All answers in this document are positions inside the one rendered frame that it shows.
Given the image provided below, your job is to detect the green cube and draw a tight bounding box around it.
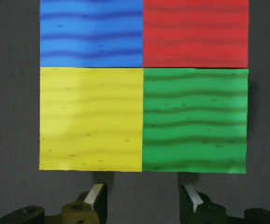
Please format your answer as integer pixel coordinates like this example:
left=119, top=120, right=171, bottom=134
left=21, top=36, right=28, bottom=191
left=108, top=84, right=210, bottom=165
left=142, top=68, right=249, bottom=174

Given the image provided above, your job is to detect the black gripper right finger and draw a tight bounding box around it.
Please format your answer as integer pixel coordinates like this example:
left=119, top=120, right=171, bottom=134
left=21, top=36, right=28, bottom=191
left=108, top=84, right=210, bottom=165
left=179, top=185, right=270, bottom=224

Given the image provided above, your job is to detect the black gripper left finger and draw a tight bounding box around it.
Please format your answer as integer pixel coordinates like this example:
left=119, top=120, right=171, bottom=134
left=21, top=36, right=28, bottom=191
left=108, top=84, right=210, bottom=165
left=0, top=184, right=107, bottom=224

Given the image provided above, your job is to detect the yellow cube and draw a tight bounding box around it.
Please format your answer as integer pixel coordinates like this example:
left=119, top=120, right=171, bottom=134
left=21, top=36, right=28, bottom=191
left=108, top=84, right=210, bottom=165
left=39, top=67, right=144, bottom=172

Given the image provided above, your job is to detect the red wooden cube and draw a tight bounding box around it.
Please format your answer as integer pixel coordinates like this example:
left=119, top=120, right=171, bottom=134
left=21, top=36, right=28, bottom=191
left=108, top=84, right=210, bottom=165
left=143, top=0, right=249, bottom=69

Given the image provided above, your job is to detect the blue cube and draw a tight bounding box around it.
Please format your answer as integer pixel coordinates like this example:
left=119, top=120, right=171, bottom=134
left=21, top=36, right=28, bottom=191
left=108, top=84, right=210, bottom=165
left=40, top=0, right=143, bottom=68

